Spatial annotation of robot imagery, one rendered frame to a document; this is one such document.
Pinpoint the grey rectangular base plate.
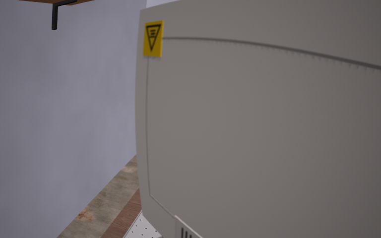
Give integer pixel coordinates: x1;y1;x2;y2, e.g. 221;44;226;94
123;210;162;238

